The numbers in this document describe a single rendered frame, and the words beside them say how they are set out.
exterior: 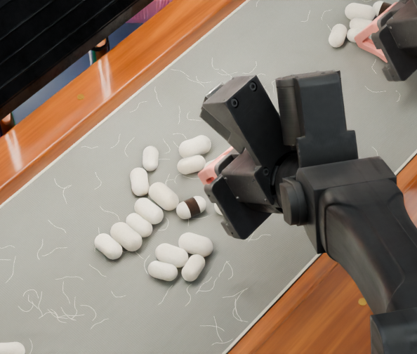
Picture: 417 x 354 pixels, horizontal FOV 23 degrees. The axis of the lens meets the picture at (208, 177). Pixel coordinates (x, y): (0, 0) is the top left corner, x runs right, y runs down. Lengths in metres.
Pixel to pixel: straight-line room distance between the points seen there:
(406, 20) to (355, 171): 0.35
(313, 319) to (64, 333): 0.25
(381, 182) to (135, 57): 0.50
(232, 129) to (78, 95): 0.32
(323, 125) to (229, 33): 0.44
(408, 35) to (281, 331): 0.36
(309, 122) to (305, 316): 0.24
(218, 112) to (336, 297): 0.25
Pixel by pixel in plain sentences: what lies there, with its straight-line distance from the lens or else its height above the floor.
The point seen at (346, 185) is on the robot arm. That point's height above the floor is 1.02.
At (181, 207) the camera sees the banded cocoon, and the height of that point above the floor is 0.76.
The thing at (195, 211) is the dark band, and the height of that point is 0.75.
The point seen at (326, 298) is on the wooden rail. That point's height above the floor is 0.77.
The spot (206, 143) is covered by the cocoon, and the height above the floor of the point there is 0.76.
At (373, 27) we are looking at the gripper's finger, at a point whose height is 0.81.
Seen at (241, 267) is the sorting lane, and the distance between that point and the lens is 1.07.
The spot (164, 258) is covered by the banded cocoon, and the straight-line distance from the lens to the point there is 1.06.
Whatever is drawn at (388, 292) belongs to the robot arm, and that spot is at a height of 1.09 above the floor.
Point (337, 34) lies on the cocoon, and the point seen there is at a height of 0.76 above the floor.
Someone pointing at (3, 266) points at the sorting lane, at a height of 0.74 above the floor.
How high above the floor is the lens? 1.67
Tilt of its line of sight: 55 degrees down
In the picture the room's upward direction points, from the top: straight up
